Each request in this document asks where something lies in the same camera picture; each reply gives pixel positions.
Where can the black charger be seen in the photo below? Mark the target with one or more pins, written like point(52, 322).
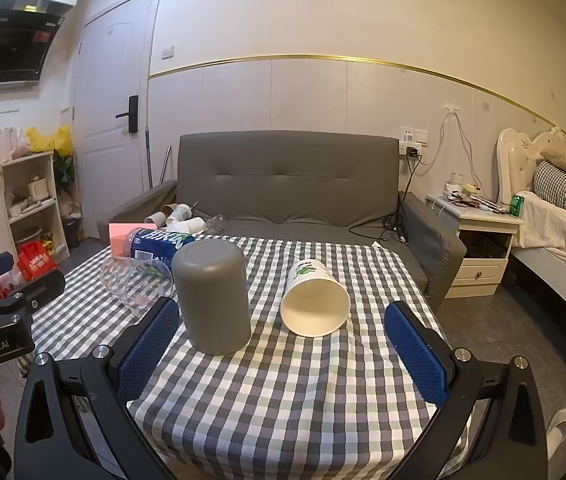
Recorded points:
point(412, 152)

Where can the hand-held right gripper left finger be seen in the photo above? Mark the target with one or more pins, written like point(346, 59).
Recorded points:
point(147, 357)

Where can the green can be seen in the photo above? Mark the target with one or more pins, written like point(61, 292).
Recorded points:
point(516, 206)

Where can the white blanket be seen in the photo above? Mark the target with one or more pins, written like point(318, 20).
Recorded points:
point(553, 230)

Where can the pink box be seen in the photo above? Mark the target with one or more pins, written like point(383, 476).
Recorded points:
point(118, 237)

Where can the white wall socket panel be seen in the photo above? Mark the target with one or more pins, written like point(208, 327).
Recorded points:
point(413, 136)

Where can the clear plastic bottle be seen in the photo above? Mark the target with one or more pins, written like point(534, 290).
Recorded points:
point(215, 225)

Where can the brown paper cup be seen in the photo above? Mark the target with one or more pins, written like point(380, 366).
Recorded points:
point(169, 209)

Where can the white door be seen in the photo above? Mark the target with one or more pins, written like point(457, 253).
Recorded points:
point(108, 60)

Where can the blue labelled bottle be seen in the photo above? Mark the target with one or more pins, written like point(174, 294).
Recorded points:
point(160, 245)

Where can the cream nightstand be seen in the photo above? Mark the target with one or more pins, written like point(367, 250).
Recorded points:
point(483, 260)

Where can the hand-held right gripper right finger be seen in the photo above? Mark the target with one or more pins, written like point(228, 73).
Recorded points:
point(417, 357)

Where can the black range hood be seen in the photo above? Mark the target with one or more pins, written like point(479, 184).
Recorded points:
point(13, 45)

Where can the white slipper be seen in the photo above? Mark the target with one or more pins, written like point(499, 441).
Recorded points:
point(559, 432)

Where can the red bag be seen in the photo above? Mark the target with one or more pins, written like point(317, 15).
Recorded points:
point(35, 262)

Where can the pink kettle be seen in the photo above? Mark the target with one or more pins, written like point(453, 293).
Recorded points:
point(5, 145)

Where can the cream bed headboard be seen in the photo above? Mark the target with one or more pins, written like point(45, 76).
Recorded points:
point(513, 160)

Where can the white paper cup green print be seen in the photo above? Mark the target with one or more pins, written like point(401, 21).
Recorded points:
point(315, 310)

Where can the grey plastic cup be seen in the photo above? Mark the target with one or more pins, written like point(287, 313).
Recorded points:
point(213, 300)

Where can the yellow plastic bag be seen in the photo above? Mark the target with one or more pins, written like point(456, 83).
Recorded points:
point(50, 140)

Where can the small white paper cup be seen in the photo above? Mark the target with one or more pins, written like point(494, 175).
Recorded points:
point(154, 218)

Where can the black trash bin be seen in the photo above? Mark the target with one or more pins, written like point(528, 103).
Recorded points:
point(73, 232)

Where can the clear plastic cup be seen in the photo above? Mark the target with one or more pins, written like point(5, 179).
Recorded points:
point(130, 282)

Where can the grey checked tablecloth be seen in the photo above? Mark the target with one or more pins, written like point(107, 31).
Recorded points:
point(273, 405)

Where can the white light switch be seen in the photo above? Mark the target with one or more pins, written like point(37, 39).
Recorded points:
point(167, 51)

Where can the grey sofa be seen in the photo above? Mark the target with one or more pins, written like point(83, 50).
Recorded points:
point(288, 185)

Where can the white printed paper cup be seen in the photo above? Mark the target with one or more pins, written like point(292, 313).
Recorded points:
point(178, 214)

